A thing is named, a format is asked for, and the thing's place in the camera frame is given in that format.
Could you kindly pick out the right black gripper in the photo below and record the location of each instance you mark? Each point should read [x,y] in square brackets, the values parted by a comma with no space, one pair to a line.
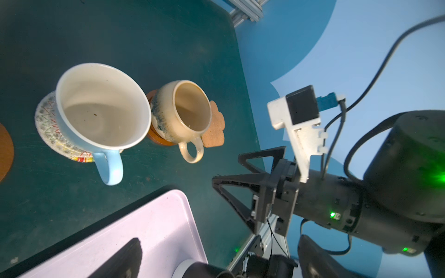
[330,201]

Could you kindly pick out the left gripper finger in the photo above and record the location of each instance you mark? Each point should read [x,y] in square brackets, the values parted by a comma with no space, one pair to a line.
[125,263]

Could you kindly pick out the cork paw shaped coaster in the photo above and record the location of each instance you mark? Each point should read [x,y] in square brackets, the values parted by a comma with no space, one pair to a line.
[214,136]

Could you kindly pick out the yellow mug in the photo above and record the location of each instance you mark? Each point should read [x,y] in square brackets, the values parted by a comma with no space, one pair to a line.
[181,114]

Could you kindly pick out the brown wooden round coaster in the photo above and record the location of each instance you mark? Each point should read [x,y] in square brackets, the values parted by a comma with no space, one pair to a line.
[7,152]
[152,133]

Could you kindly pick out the cream mug blue handle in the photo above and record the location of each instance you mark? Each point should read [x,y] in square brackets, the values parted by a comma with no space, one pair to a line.
[102,111]

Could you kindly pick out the white multicolour woven coaster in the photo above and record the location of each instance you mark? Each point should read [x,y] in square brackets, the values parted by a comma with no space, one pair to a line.
[47,128]

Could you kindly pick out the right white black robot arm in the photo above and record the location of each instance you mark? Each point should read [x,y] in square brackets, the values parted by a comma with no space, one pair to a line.
[392,193]

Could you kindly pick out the lilac plastic tray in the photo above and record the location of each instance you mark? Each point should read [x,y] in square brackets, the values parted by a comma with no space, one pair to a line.
[165,228]

